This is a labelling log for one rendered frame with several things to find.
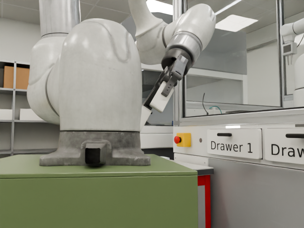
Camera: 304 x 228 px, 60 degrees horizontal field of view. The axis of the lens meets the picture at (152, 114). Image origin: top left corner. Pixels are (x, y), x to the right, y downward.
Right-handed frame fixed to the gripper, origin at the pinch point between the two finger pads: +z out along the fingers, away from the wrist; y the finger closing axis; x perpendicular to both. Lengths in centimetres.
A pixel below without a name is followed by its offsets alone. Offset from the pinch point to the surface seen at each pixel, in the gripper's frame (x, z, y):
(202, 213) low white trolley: -49, -4, 52
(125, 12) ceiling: 76, -284, 265
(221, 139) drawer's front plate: -38, -31, 37
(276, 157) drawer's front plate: -47, -21, 13
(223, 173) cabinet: -47, -21, 42
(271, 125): -42, -31, 13
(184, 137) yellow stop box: -30, -35, 60
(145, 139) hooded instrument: -22, -45, 109
